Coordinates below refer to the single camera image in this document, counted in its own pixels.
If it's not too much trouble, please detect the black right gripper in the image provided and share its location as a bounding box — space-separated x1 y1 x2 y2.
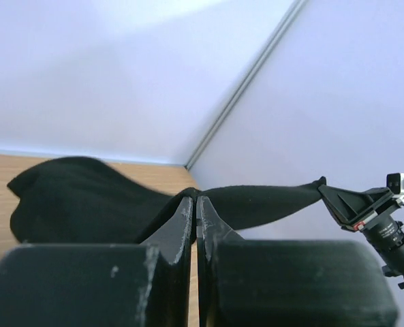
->
318 185 404 277

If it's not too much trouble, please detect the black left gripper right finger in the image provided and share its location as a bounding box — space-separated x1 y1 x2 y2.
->
196 196 399 326

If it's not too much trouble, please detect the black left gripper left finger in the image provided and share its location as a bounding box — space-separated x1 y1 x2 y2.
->
0 198 193 326

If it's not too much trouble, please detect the black tank top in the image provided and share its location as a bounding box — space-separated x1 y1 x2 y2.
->
7 157 326 244

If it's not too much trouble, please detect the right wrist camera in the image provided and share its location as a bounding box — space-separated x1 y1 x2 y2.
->
386 172 404 203

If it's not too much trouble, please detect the right aluminium frame post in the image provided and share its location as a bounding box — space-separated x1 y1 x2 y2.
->
184 0 308 171

